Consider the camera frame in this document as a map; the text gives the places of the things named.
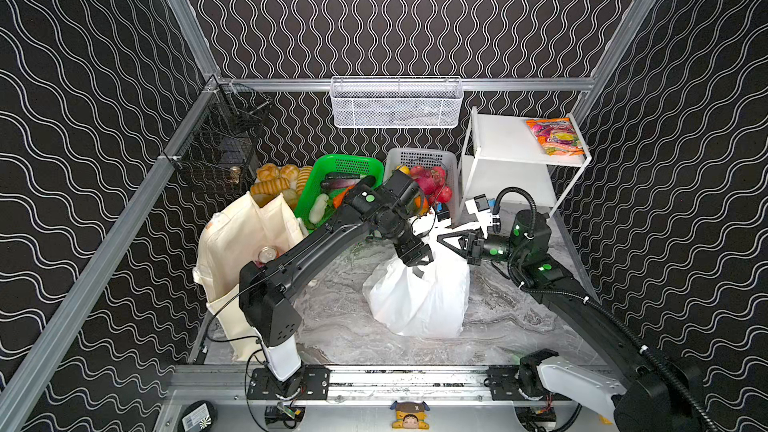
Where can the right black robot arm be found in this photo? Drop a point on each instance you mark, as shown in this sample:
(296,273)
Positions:
(646,391)

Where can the red apple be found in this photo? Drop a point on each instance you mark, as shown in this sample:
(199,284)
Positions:
(444,195)

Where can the red soda can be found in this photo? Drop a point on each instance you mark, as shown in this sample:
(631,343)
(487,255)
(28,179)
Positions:
(267,254)

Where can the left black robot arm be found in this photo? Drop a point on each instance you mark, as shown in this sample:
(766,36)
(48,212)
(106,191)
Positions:
(266,292)

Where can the cream canvas tote bag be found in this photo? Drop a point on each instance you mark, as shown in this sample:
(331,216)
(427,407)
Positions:
(231,239)

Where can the white two-tier shelf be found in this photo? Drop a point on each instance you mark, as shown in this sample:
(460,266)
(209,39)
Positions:
(501,151)

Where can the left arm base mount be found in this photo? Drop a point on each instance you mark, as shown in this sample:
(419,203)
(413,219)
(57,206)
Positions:
(310,382)

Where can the white plastic grocery bag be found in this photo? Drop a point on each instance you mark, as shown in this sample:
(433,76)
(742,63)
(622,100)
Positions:
(424,301)

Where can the pink dragon fruit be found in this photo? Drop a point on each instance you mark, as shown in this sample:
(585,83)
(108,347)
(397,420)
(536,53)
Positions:
(430,180)

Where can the cartoon figure sticker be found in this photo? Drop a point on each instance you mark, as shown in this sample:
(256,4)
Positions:
(410,415)

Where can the white wire wall basket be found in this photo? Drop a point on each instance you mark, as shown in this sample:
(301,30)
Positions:
(396,102)

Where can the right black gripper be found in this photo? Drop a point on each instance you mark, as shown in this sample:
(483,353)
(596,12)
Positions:
(472,245)

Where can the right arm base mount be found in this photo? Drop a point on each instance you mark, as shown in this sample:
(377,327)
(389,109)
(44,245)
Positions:
(521,382)

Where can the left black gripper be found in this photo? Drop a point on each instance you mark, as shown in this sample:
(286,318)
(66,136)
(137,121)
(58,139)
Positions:
(417,252)

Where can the orange carrot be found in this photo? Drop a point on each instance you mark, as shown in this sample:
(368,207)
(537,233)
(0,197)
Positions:
(338,199)

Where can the white plastic fruit basket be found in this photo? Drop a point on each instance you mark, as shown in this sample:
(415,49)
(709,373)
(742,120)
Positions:
(404,159)

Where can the orange candy bag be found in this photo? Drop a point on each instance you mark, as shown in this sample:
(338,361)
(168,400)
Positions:
(556,137)

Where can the green plastic basket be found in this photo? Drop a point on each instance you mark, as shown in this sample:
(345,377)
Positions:
(328,179)

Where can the black wire wall basket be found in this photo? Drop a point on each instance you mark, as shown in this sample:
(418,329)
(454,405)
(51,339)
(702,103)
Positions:
(219,157)

